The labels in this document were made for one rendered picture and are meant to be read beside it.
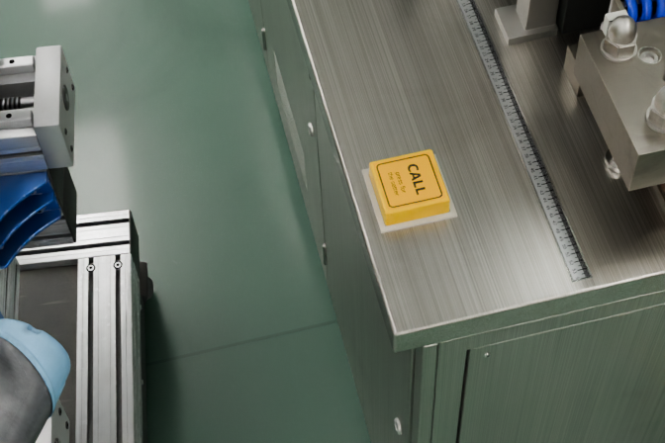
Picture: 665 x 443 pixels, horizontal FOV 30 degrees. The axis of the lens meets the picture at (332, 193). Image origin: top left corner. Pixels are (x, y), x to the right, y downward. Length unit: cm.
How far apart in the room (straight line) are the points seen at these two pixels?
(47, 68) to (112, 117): 95
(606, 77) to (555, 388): 39
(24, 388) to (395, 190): 49
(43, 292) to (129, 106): 60
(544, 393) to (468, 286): 25
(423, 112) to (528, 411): 38
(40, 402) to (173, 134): 160
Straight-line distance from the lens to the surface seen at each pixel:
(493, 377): 139
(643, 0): 132
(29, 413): 97
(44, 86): 163
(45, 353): 98
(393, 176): 130
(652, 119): 123
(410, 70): 142
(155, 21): 274
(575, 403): 153
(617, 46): 126
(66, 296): 211
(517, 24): 146
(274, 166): 246
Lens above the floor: 198
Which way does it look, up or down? 55 degrees down
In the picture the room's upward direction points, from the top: 3 degrees counter-clockwise
